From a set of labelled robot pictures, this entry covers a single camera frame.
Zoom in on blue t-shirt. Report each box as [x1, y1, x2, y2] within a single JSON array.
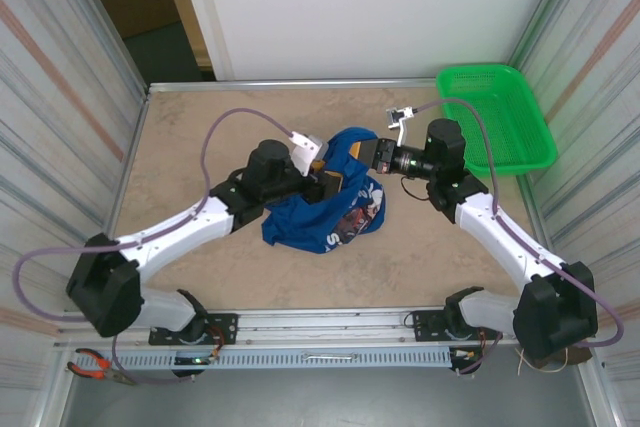
[[260, 126, 387, 254]]

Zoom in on green plastic basket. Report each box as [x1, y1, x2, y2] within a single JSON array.
[[435, 63, 559, 177]]

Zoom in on aluminium table edge bar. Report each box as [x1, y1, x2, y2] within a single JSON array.
[[147, 77, 441, 94]]

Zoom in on aluminium mounting rail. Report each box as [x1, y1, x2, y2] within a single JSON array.
[[58, 305, 596, 351]]

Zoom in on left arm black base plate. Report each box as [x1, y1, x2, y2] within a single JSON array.
[[148, 313, 239, 347]]

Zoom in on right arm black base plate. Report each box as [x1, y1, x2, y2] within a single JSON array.
[[410, 310, 504, 343]]

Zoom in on grey slotted cable duct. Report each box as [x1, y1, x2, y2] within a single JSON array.
[[113, 348, 454, 371]]

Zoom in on beige door frame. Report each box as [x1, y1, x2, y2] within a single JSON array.
[[153, 0, 215, 71]]

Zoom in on brown cloth pouch with string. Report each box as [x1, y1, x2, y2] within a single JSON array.
[[519, 344, 595, 374]]

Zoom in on orange-handled pliers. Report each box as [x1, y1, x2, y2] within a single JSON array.
[[66, 346, 137, 387]]

